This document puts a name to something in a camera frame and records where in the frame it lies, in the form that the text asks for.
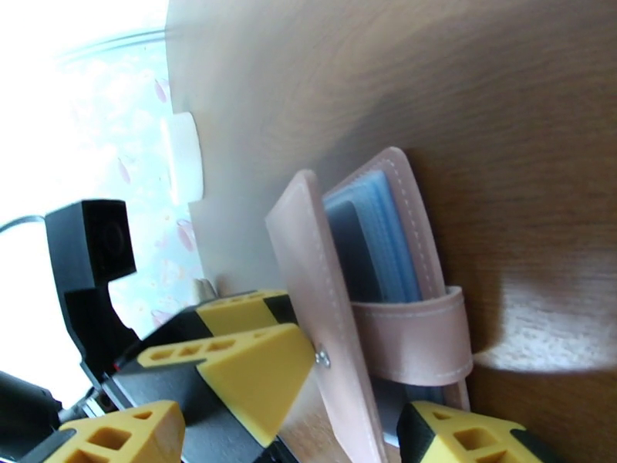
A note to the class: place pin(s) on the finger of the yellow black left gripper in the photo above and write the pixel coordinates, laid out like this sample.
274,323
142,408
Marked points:
250,309
260,375

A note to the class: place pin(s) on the white masking tape roll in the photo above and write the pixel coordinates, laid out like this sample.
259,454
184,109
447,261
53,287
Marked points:
185,158

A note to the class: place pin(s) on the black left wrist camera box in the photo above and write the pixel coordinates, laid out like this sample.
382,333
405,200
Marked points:
86,254

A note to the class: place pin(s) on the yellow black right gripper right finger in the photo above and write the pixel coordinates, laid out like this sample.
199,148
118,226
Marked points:
458,442

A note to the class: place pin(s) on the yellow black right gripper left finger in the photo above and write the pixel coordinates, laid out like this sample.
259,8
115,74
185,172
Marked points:
125,437

